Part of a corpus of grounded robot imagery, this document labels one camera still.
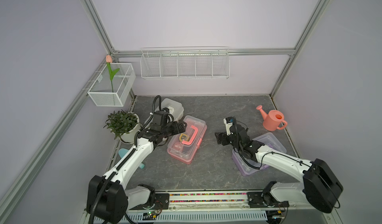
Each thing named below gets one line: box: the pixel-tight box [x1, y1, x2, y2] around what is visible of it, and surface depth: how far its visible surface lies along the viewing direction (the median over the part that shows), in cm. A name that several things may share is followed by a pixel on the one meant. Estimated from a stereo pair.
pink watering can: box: [256, 105, 288, 131], surface depth 98 cm
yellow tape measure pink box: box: [179, 133, 189, 143], surface depth 90 cm
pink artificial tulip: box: [105, 54, 120, 93], surface depth 87 cm
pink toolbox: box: [167, 114, 208, 165], surface depth 86 cm
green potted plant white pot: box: [102, 109, 141, 144], surface depth 85 cm
